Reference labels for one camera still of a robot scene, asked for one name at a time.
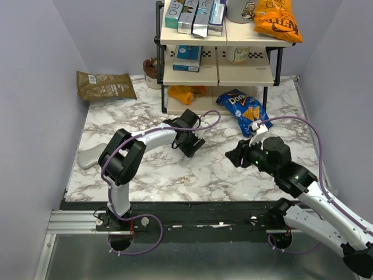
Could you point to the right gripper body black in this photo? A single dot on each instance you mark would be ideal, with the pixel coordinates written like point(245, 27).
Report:
point(252, 154)

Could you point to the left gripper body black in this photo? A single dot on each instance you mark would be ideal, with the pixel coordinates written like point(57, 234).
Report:
point(187, 146)

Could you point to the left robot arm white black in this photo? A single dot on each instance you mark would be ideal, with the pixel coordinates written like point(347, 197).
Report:
point(123, 154)

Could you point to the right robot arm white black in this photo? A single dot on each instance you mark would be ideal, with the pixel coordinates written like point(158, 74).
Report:
point(336, 226)

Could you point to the blue Doritos chip bag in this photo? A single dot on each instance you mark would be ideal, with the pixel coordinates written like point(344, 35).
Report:
point(245, 108)

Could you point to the small orange snack bag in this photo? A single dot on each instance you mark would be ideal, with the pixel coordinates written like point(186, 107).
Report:
point(187, 94)

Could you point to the blue box middle shelf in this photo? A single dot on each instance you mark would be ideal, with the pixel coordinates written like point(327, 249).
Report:
point(187, 58)

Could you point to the white cup brown contents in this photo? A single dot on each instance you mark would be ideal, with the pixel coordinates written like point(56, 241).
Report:
point(150, 73)

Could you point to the white green cup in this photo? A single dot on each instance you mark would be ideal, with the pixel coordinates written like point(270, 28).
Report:
point(237, 55)

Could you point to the brown coffee bag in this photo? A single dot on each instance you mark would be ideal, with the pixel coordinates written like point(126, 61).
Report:
point(95, 87)

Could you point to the silver toothpaste box left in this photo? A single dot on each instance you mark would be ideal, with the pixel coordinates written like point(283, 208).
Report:
point(187, 16)

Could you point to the blue white toothpaste box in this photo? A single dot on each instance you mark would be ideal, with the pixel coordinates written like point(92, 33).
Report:
point(216, 21)

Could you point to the teal toothpaste box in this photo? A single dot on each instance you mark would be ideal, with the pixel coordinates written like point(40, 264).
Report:
point(173, 13)

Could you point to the white mug with cartoon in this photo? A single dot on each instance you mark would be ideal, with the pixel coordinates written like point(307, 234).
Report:
point(241, 11)

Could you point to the orange chip bag top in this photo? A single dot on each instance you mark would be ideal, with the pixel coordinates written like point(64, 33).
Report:
point(275, 18)

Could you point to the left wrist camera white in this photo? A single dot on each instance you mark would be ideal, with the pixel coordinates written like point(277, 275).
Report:
point(202, 127)

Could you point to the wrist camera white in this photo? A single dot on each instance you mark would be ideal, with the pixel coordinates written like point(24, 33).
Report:
point(202, 127)
point(258, 133)

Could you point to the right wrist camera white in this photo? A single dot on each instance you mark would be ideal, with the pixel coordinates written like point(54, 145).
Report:
point(258, 133)

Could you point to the beige shelf rack black frame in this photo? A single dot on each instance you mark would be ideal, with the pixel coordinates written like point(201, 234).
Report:
point(261, 69)

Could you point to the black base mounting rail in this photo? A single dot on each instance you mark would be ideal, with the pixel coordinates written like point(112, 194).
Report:
point(185, 222)

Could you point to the aluminium frame rail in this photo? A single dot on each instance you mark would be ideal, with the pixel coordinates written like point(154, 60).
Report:
point(72, 223)

